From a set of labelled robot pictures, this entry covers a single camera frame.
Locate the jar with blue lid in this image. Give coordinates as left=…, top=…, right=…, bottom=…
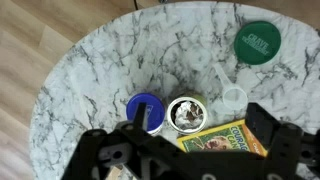
left=125, top=92, right=166, bottom=136

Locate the yellow dog book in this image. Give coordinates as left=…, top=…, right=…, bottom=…
left=175, top=118, right=269, bottom=158

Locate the green plastic lid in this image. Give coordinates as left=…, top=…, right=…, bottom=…
left=233, top=20, right=282, bottom=66

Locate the small wooden block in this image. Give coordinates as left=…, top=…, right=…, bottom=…
left=107, top=164, right=126, bottom=180

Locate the clear plastic measuring scoop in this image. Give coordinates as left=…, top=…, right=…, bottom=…
left=211, top=63, right=249, bottom=111

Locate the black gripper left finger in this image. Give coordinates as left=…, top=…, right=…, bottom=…
left=61, top=102, right=188, bottom=180

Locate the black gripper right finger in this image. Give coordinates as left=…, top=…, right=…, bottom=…
left=245, top=102, right=320, bottom=180

